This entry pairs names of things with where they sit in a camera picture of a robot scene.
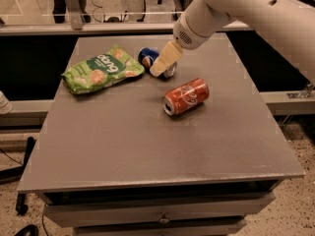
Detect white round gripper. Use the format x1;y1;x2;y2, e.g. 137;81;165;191
150;0;234;77

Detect blue pepsi can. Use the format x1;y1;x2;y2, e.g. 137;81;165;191
138;47;177;79

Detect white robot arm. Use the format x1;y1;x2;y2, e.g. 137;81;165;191
150;0;315;83

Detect red coca-cola can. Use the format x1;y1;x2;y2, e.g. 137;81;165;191
163;79;210;116

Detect green rice chip bag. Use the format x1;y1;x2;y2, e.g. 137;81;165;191
62;45;145;94

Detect person legs in background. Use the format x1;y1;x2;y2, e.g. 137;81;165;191
51;0;93;25

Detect grey drawer cabinet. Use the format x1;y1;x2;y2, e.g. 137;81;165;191
44;180;278;236

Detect white object at left edge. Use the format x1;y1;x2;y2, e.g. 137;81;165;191
0;90;13;114

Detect metal guard rail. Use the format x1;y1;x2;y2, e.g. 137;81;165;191
1;0;251;34

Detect black cable on floor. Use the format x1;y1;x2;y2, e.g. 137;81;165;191
0;136;37;236

